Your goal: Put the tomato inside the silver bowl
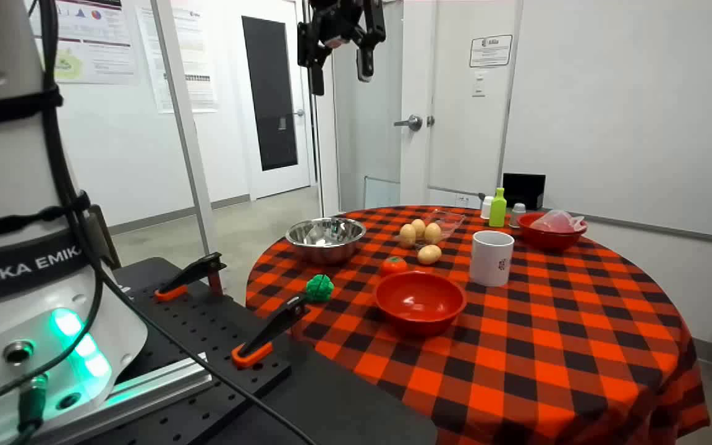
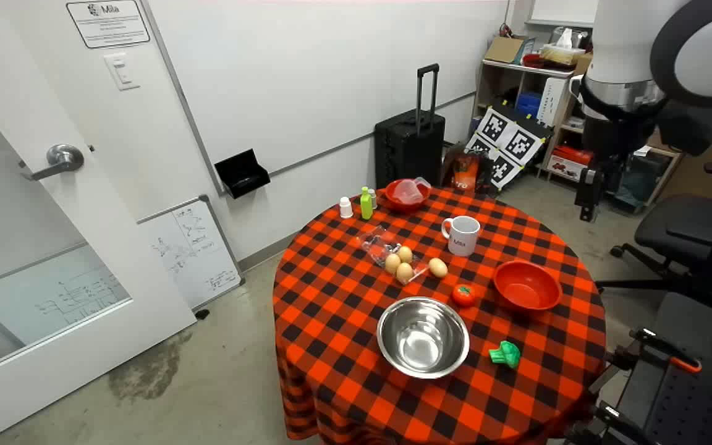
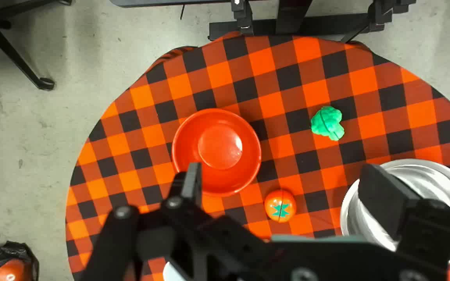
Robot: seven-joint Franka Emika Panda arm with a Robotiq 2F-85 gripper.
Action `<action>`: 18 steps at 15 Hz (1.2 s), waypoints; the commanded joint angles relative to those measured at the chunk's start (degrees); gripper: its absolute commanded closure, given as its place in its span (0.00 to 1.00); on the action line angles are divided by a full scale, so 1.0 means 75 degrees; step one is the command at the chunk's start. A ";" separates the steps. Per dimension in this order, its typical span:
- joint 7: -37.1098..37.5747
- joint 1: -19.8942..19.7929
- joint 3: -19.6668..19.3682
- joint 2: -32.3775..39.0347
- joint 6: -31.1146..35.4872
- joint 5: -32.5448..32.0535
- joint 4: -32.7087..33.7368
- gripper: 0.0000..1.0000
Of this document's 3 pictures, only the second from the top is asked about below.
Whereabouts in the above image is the wooden storage shelf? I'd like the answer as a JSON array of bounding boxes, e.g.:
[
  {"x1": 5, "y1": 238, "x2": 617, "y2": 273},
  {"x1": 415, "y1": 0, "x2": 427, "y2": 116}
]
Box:
[{"x1": 476, "y1": 30, "x2": 599, "y2": 186}]

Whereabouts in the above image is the black wall holder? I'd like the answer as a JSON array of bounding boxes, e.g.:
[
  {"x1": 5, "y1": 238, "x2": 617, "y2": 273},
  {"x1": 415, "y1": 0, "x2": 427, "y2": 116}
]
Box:
[{"x1": 212, "y1": 146, "x2": 273, "y2": 199}]

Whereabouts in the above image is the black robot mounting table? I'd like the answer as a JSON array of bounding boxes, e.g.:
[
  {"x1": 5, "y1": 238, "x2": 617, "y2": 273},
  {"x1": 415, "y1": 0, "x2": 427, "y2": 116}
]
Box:
[{"x1": 573, "y1": 292, "x2": 712, "y2": 445}]

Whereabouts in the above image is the green bottle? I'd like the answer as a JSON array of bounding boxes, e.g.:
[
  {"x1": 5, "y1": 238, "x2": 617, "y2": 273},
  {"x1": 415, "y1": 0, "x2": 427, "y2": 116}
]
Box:
[{"x1": 358, "y1": 186, "x2": 379, "y2": 222}]

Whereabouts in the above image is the red toy tomato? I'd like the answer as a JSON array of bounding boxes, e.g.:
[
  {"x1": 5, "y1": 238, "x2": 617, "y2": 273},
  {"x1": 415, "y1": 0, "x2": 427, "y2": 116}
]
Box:
[{"x1": 450, "y1": 281, "x2": 479, "y2": 311}]

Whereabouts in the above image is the black clamp orange handle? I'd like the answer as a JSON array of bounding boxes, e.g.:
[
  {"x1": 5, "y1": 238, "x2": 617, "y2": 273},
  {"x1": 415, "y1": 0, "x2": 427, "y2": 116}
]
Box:
[{"x1": 612, "y1": 325, "x2": 706, "y2": 378}]

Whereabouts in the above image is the small whiteboard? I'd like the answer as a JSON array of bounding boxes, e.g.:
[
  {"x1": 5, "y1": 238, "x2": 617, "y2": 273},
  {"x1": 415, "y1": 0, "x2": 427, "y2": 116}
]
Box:
[{"x1": 137, "y1": 196, "x2": 246, "y2": 314}]

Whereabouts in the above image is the black office chair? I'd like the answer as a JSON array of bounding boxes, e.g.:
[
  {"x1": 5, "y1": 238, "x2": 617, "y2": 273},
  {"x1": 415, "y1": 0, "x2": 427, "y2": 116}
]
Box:
[{"x1": 597, "y1": 158, "x2": 712, "y2": 324}]

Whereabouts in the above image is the black white tag board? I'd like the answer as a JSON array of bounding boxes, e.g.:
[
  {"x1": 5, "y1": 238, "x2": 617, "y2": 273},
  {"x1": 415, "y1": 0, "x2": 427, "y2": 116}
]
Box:
[{"x1": 463, "y1": 103, "x2": 545, "y2": 193}]

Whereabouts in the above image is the white door with window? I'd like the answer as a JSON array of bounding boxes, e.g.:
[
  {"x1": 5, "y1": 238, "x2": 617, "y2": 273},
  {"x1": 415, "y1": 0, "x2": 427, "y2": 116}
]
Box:
[{"x1": 0, "y1": 78, "x2": 199, "y2": 445}]

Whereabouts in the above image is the green toy vegetable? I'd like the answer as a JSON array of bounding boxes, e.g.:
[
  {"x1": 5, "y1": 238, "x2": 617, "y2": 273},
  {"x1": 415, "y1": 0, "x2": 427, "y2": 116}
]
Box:
[{"x1": 487, "y1": 339, "x2": 524, "y2": 370}]

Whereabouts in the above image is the large wall whiteboard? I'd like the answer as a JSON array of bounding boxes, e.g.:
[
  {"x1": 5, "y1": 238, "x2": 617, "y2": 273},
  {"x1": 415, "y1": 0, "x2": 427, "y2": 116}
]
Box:
[{"x1": 137, "y1": 0, "x2": 511, "y2": 197}]

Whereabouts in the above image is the white mug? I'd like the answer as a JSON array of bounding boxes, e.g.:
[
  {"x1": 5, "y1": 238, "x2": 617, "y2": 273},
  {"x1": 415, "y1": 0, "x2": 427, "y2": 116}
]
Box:
[{"x1": 440, "y1": 212, "x2": 483, "y2": 257}]

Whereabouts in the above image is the red black checkered tablecloth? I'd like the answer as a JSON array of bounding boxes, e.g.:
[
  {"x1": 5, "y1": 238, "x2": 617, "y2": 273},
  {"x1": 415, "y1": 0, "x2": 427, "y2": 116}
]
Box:
[{"x1": 269, "y1": 182, "x2": 612, "y2": 445}]

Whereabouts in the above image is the black suitcase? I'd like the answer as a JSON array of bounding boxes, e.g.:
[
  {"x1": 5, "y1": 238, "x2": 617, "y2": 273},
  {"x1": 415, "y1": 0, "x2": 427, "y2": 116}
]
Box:
[{"x1": 374, "y1": 61, "x2": 448, "y2": 191}]

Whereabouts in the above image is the silver metal bowl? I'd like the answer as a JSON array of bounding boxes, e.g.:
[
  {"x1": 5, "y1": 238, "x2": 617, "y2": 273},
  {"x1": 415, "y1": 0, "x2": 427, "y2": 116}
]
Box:
[{"x1": 374, "y1": 294, "x2": 473, "y2": 383}]

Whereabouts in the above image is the silver door handle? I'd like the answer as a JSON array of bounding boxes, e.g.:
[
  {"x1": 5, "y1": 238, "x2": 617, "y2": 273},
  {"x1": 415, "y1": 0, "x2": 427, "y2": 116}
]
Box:
[{"x1": 17, "y1": 142, "x2": 90, "y2": 182}]

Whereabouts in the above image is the white paper sign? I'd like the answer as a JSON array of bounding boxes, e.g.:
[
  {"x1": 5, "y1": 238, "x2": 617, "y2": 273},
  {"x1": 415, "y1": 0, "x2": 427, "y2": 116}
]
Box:
[{"x1": 64, "y1": 0, "x2": 154, "y2": 52}]

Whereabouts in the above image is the red bowl with plastic wrap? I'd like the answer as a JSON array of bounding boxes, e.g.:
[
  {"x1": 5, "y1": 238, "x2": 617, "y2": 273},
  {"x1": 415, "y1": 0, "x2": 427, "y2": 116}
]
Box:
[{"x1": 382, "y1": 175, "x2": 435, "y2": 217}]

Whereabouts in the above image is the cardboard box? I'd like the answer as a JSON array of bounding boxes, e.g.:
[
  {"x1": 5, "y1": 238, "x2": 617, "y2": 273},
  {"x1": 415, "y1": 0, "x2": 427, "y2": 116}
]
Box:
[{"x1": 483, "y1": 34, "x2": 530, "y2": 66}]

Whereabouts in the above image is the white light switch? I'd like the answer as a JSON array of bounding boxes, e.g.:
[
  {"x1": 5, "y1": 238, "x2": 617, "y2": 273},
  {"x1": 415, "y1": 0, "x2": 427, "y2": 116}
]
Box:
[{"x1": 104, "y1": 50, "x2": 143, "y2": 94}]

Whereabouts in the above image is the empty red plastic bowl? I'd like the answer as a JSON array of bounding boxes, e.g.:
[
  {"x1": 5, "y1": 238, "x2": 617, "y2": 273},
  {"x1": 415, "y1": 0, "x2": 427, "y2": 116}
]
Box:
[{"x1": 489, "y1": 257, "x2": 567, "y2": 315}]

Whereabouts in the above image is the red white box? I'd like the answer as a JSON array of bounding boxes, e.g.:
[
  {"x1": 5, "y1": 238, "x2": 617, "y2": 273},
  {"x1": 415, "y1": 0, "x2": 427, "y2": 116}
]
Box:
[{"x1": 546, "y1": 142, "x2": 597, "y2": 186}]

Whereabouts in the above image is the clear plastic bag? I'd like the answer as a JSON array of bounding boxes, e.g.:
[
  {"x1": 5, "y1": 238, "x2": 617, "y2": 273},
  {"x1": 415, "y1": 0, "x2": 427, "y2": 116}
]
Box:
[{"x1": 358, "y1": 229, "x2": 431, "y2": 286}]

